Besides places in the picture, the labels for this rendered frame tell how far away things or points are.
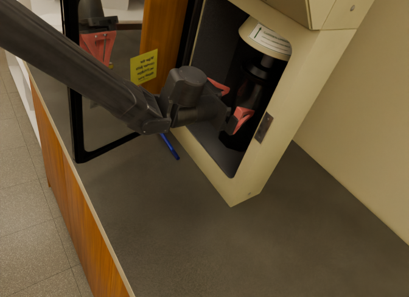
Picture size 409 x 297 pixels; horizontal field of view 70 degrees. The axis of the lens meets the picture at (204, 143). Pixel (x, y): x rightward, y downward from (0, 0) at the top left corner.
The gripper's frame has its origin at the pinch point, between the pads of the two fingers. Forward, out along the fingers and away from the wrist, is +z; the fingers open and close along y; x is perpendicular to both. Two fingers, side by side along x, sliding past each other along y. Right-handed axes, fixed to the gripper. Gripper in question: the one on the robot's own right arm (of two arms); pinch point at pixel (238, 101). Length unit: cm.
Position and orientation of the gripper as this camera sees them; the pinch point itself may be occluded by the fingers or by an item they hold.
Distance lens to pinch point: 72.9
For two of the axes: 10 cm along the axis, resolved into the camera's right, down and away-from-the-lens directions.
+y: -5.6, -6.5, 5.1
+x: -2.7, 7.2, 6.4
